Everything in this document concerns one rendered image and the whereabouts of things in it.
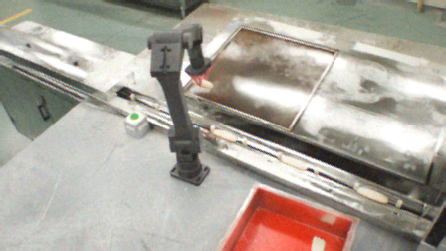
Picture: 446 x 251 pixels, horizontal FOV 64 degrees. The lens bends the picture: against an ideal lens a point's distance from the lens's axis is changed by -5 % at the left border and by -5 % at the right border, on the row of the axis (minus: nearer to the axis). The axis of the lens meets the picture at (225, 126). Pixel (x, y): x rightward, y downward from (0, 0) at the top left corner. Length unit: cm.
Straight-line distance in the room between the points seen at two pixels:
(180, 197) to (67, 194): 40
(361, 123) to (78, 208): 103
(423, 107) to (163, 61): 98
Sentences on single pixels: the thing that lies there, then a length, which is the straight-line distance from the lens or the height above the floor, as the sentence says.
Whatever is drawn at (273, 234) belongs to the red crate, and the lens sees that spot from 115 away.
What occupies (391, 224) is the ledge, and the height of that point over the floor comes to 86.
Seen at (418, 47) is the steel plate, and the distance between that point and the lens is 218.
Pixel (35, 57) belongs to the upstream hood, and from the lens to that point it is 205.
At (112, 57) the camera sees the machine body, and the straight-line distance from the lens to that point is 207.
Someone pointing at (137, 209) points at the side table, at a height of 82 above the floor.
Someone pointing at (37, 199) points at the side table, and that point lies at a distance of 142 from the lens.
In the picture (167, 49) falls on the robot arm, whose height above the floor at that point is 134.
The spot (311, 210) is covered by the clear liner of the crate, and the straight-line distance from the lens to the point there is 111.
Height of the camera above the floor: 180
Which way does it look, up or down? 41 degrees down
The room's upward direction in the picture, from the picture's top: 4 degrees counter-clockwise
